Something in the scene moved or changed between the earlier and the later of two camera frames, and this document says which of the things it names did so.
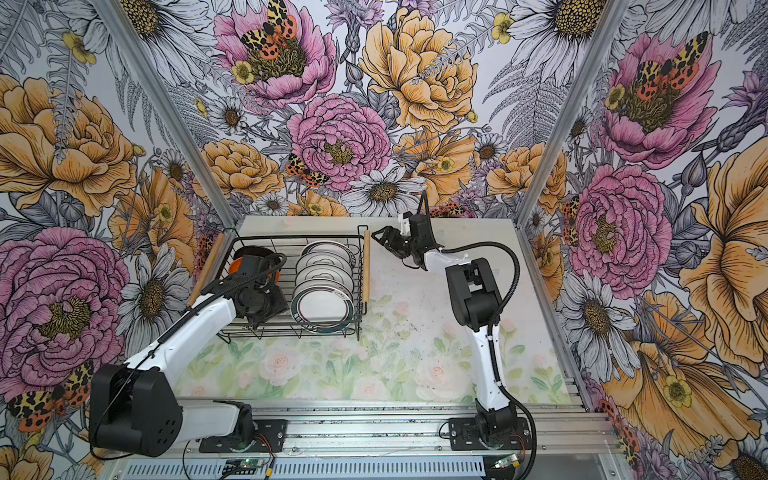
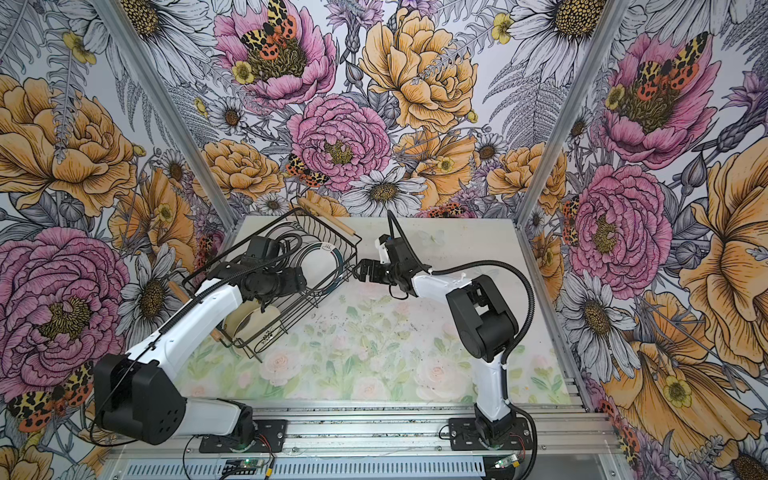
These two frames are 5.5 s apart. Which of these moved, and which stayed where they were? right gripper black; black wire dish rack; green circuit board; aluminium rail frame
Moved: black wire dish rack; right gripper black
Stayed: green circuit board; aluminium rail frame
